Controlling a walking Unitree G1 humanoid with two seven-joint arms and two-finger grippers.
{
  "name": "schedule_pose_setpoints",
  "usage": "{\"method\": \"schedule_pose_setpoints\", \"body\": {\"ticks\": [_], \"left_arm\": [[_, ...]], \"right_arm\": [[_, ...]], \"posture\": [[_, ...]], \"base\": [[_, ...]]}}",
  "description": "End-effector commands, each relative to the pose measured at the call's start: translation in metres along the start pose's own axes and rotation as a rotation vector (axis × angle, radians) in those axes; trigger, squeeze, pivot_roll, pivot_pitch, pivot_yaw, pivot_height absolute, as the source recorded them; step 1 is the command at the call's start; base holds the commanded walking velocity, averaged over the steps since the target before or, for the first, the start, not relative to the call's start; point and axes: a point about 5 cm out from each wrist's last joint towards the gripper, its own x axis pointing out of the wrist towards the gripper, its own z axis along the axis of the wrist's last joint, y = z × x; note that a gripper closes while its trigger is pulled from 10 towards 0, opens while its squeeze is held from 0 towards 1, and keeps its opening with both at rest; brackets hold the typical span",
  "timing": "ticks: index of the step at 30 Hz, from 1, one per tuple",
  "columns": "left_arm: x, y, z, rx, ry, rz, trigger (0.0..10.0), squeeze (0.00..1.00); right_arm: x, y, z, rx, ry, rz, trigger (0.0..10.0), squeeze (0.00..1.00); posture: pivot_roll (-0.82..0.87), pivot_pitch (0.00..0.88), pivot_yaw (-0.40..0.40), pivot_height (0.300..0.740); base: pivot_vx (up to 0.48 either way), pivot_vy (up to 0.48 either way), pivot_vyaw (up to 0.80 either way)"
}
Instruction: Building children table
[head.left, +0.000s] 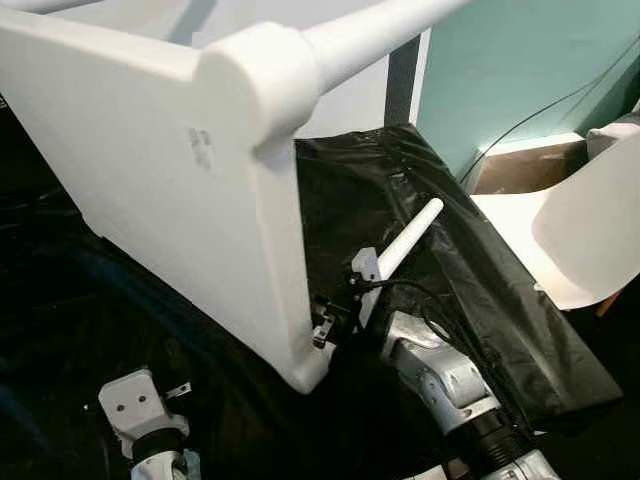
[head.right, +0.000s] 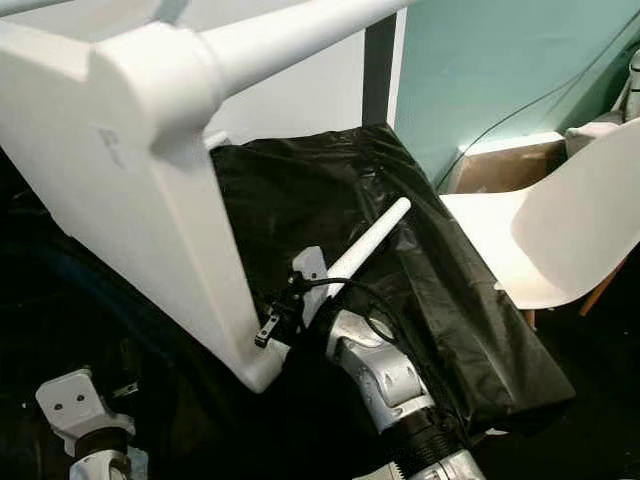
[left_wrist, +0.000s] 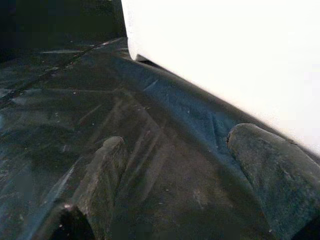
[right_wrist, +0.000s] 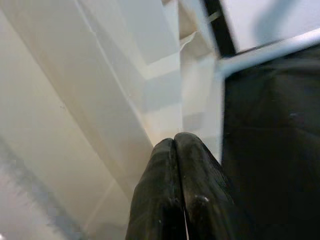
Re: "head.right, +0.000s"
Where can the white plastic table top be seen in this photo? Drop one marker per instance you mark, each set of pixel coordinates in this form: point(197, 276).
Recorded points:
point(120, 190)

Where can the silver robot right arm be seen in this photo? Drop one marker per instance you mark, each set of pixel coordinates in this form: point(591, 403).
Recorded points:
point(385, 385)

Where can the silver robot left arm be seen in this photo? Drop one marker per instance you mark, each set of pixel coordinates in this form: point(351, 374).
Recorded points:
point(100, 460)

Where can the black table cloth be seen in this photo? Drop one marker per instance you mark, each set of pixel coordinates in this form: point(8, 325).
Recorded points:
point(440, 300)

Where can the large white backdrop panel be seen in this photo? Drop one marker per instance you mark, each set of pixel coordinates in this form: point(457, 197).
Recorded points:
point(300, 112)

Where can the crumpled grey tape piece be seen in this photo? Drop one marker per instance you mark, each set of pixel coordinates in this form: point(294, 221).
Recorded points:
point(136, 465)

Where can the white shell chair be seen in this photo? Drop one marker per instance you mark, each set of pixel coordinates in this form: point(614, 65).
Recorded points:
point(580, 220)

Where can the white bag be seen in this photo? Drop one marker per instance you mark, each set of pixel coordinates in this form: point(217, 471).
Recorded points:
point(600, 130)

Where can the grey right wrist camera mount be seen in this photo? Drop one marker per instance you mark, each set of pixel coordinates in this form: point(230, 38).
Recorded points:
point(310, 268)

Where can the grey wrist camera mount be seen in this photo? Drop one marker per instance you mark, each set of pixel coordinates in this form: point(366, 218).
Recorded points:
point(310, 268)
point(75, 405)

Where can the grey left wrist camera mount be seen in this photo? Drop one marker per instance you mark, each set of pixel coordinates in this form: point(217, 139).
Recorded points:
point(75, 405)

